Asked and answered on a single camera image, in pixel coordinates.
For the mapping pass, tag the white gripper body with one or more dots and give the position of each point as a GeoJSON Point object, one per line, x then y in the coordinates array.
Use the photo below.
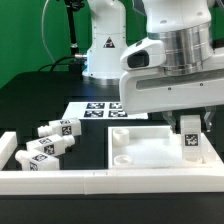
{"type": "Point", "coordinates": [144, 87]}

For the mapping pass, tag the black camera stand pole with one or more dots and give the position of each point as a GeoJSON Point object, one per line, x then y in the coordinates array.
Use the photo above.
{"type": "Point", "coordinates": [71, 7]}

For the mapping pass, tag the white sheet with tags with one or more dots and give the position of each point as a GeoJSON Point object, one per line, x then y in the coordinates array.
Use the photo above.
{"type": "Point", "coordinates": [99, 110]}

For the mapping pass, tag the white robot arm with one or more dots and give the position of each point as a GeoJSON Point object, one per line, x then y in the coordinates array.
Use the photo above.
{"type": "Point", "coordinates": [174, 67]}

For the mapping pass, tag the white U-shaped fence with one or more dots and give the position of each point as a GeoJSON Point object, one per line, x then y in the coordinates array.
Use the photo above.
{"type": "Point", "coordinates": [15, 181]}

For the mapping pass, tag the white square tabletop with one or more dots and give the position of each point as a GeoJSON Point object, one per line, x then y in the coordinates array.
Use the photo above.
{"type": "Point", "coordinates": [148, 147]}

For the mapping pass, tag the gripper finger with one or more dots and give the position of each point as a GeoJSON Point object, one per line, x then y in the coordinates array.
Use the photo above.
{"type": "Point", "coordinates": [209, 114]}
{"type": "Point", "coordinates": [167, 115]}

